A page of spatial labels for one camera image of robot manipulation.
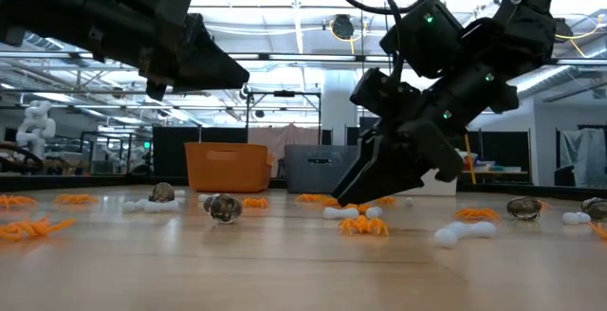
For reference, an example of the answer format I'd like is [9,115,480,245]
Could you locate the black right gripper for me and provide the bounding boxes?
[337,59,522,207]

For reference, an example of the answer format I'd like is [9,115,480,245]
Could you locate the black metal frame stand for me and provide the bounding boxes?
[244,90,322,147]

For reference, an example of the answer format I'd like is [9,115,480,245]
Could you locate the black chair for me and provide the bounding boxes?
[553,164,577,188]

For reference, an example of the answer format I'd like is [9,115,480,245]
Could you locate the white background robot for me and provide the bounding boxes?
[15,101,57,160]

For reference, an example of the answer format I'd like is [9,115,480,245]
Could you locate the white building column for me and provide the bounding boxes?
[322,68,358,147]

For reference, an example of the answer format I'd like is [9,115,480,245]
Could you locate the white plastic bin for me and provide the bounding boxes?
[400,168,460,197]

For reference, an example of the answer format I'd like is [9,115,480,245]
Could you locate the yellow hanging cable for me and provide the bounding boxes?
[463,133,477,185]

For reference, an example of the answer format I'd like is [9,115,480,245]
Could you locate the black ceiling cable reel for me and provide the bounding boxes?
[330,13,356,42]

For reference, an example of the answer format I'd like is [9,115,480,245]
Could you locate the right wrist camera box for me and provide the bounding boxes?
[349,66,422,119]

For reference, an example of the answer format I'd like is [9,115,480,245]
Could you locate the pink hanging cloth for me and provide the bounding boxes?
[247,123,322,179]

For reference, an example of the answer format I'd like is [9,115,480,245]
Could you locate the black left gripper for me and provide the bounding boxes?
[87,0,251,102]

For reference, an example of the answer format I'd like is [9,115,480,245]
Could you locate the orange plastic bin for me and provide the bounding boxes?
[184,141,275,194]

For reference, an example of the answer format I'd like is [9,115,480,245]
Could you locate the grey plastic bin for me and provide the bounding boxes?
[284,144,361,195]

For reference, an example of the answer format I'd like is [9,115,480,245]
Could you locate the cluttered side table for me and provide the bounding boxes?
[462,158,530,177]

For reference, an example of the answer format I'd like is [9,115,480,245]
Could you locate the grey tarp cover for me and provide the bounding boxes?
[559,127,607,189]

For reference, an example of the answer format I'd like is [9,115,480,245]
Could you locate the black metal workcell frame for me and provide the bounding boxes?
[79,130,154,175]

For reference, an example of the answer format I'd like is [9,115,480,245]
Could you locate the black aluminium table frame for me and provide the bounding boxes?
[0,173,607,202]

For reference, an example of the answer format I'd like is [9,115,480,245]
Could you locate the black curved tube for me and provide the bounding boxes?
[0,142,44,175]

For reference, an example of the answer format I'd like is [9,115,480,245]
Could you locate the black partition panel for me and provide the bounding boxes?
[152,126,248,178]
[467,129,532,174]

